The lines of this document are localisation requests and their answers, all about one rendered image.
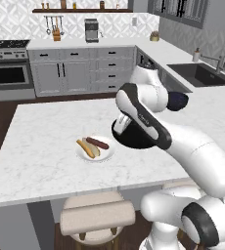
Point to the small pale jar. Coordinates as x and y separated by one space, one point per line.
117 6

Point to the dark brown sausage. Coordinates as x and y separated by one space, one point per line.
98 143

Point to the small potted plant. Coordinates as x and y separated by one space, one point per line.
154 35

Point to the small orange jar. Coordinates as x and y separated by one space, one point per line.
47 5
42 5

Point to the tan hot dog bun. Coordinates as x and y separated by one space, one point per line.
93 149

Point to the grey kitchen island base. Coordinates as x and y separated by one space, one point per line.
7 228

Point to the white wall socket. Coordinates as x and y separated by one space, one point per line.
134 21

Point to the steel stove with oven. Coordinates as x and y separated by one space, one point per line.
8 73

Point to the orange-brown long bun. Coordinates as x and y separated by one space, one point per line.
85 148

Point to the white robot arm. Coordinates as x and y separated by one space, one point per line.
196 156

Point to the white round bowl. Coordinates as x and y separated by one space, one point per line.
101 155

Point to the wooden knife block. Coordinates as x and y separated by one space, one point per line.
56 35

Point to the rail with hanging tools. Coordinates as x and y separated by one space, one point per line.
54 17

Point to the steel coffee machine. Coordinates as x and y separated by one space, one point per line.
91 31

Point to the dark glass wall cupboards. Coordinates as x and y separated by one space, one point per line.
183 9

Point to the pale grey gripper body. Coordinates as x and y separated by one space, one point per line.
122 123

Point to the grey base cupboard run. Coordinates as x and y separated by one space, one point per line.
81 70

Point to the brown tall jar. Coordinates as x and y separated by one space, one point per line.
63 4

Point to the beige padded stool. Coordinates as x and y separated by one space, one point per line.
96 216

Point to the grey corner cupboard run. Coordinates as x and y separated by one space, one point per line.
174 83

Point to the steel sink tap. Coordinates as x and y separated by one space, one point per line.
219 63

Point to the dark brown jar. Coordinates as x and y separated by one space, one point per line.
101 4

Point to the white soap dispenser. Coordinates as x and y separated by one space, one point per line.
196 56

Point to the dark inset sink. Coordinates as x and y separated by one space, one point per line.
199 74

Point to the dark wooden wall shelf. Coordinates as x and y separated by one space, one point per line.
81 10

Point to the yellow glass bottle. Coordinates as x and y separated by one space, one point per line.
74 5

